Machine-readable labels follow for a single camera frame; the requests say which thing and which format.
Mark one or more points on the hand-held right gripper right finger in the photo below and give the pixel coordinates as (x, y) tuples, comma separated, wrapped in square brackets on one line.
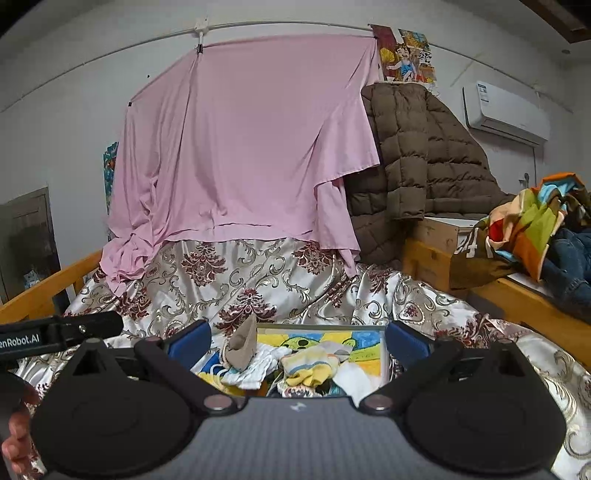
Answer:
[(406, 344)]

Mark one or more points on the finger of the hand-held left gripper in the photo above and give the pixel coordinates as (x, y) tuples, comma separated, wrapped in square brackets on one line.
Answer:
[(92, 325)]

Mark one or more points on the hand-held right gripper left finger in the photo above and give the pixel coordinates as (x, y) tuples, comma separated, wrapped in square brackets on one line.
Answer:
[(187, 341)]

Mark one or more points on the taupe cloth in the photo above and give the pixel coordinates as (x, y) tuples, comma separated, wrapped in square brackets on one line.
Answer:
[(242, 346)]

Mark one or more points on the white ribbed cloth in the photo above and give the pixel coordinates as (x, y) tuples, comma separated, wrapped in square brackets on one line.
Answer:
[(251, 369)]

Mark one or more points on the pastel striped cloth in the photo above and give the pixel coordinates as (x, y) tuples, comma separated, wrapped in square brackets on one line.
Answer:
[(309, 367)]

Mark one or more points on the white lace round cloth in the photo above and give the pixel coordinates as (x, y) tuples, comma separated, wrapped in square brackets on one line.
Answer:
[(300, 392)]

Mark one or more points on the person's left hand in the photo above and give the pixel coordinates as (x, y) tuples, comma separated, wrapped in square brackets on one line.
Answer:
[(18, 438)]

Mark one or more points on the brown printed cloth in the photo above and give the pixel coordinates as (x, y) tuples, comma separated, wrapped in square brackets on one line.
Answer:
[(480, 270)]

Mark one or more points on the floral satin blanket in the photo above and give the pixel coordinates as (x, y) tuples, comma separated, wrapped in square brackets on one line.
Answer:
[(277, 277)]

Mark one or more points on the grey door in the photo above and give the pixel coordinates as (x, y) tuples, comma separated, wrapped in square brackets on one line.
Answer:
[(27, 230)]

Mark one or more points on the colourful patchwork cloth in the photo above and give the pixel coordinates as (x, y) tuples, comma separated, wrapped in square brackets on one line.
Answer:
[(531, 221)]

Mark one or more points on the brown quilted jacket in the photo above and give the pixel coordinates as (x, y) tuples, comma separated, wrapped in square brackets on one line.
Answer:
[(415, 161)]

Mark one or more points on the blue jeans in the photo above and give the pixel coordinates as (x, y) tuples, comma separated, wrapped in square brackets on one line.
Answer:
[(572, 263)]

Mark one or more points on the pink sheet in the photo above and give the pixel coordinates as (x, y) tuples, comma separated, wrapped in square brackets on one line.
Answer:
[(231, 138)]

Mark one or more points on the white air conditioner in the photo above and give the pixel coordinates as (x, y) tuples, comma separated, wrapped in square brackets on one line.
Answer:
[(503, 110)]

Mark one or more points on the white curtain rod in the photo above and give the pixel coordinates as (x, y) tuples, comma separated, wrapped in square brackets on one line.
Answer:
[(201, 24)]

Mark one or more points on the wooden bunk frame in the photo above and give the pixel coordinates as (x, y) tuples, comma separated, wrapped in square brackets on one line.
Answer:
[(508, 295)]

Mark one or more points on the blue wall poster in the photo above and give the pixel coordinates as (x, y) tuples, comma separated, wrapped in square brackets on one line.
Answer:
[(111, 180)]

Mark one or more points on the cartoon wall poster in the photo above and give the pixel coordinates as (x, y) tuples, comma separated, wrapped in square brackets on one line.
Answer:
[(406, 55)]

